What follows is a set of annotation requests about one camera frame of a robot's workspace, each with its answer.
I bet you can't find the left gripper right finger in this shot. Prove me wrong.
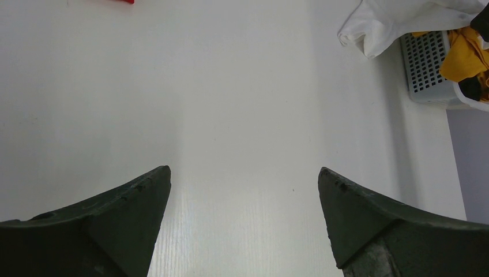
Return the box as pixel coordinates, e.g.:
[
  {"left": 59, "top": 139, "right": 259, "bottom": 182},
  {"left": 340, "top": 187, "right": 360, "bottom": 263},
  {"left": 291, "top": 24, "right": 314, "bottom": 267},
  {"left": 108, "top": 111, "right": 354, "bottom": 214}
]
[{"left": 318, "top": 167, "right": 488, "bottom": 276}]

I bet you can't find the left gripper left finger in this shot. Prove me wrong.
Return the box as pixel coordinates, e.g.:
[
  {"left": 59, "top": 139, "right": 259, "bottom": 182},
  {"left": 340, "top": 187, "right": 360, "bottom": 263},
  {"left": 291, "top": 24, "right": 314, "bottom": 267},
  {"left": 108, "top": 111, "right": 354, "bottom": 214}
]
[{"left": 1, "top": 166, "right": 171, "bottom": 276}]

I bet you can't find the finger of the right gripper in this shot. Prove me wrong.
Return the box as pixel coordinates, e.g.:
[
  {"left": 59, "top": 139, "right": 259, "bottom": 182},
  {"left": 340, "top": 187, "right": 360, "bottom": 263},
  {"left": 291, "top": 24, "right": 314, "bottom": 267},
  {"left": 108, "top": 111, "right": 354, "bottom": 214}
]
[{"left": 470, "top": 5, "right": 489, "bottom": 42}]

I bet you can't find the white t-shirt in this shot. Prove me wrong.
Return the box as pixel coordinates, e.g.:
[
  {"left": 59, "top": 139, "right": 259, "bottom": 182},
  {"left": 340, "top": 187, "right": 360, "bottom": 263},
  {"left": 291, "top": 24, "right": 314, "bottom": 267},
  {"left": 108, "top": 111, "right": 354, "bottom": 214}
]
[{"left": 338, "top": 0, "right": 488, "bottom": 58}]

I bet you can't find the yellow t-shirt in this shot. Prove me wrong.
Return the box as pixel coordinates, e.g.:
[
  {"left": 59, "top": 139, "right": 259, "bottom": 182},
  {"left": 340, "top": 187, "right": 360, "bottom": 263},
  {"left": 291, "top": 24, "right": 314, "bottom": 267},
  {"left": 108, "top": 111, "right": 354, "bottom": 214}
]
[{"left": 411, "top": 27, "right": 488, "bottom": 103}]

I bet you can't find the white plastic basket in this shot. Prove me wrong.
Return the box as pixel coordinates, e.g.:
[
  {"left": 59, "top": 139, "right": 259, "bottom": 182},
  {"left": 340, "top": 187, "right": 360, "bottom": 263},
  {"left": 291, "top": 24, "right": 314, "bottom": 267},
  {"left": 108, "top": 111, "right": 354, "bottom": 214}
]
[{"left": 400, "top": 31, "right": 488, "bottom": 112}]

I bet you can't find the black garment in basket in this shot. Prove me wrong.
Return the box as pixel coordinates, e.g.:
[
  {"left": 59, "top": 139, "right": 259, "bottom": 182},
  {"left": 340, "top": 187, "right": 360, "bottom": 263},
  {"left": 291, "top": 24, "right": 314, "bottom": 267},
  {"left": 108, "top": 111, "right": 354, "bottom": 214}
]
[{"left": 458, "top": 76, "right": 482, "bottom": 102}]

